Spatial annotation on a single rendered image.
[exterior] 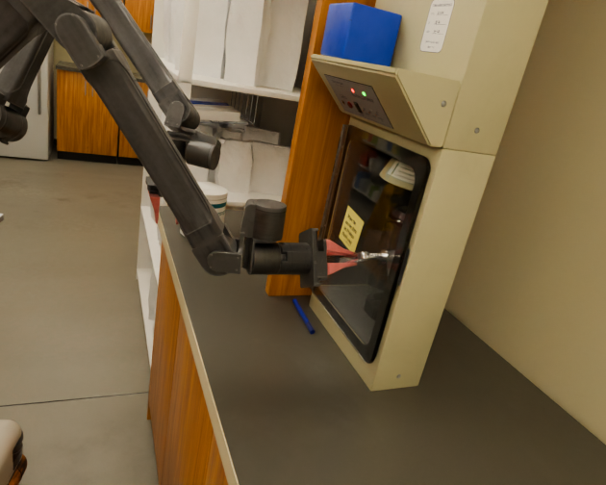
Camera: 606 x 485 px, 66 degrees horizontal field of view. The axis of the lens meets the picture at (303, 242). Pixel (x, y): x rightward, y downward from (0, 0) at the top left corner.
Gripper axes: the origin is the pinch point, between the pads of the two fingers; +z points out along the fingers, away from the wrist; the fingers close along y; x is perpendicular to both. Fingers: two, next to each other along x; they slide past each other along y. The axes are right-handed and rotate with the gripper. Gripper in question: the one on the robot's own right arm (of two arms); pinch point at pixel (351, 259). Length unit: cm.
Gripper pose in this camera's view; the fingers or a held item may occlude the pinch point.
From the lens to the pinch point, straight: 88.0
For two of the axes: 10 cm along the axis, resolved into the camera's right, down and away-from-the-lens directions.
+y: -0.3, -9.9, 1.5
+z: 9.3, 0.3, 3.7
